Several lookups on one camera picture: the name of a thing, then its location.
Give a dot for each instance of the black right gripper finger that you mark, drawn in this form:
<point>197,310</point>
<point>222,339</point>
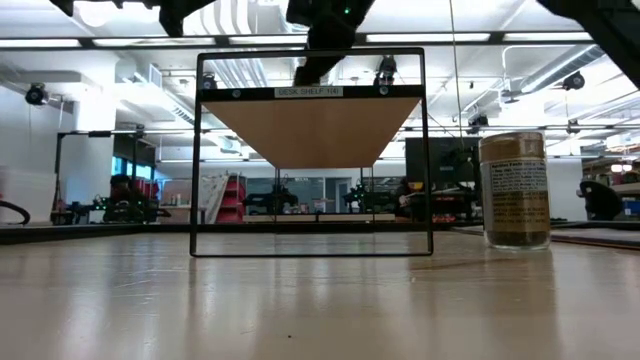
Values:
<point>315,70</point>

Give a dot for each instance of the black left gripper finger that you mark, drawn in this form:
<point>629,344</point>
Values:
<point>175,15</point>

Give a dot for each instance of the large spice jar gold lid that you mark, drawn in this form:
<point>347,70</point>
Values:
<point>515,200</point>

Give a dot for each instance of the black background robot arm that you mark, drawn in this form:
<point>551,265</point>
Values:
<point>272,200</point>
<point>367,197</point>

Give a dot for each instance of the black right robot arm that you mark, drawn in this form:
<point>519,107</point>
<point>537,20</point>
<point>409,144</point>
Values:
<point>615,30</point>

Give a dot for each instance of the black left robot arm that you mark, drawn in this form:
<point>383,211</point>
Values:
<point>62,5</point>

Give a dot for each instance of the long ceiling light fixture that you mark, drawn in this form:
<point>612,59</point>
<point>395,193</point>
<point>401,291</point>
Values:
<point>425,37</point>

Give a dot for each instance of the black monitor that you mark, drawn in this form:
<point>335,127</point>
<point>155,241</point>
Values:
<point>435,160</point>

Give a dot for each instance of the red storage rack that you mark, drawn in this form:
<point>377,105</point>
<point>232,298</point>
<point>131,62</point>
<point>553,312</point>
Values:
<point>232,200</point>

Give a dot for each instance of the person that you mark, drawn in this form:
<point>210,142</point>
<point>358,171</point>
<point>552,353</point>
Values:
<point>407,200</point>
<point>120,185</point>

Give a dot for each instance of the leaning whiteboard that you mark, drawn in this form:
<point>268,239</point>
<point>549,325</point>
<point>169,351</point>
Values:
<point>215,195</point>

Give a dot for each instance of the red canyon landscape print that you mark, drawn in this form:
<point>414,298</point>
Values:
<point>600,239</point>

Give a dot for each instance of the wooden desk shelf black frame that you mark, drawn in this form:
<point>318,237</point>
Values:
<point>315,130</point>

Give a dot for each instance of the black ceiling camera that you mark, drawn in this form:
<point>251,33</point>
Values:
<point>574,81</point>
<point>478,124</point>
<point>36,94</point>
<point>209,82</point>
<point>386,70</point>

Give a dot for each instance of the black metal rack frame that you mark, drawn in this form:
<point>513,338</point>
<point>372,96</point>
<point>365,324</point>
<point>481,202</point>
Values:
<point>100,133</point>

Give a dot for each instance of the black aluminium rig frame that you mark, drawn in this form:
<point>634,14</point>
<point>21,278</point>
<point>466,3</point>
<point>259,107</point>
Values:
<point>100,233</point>

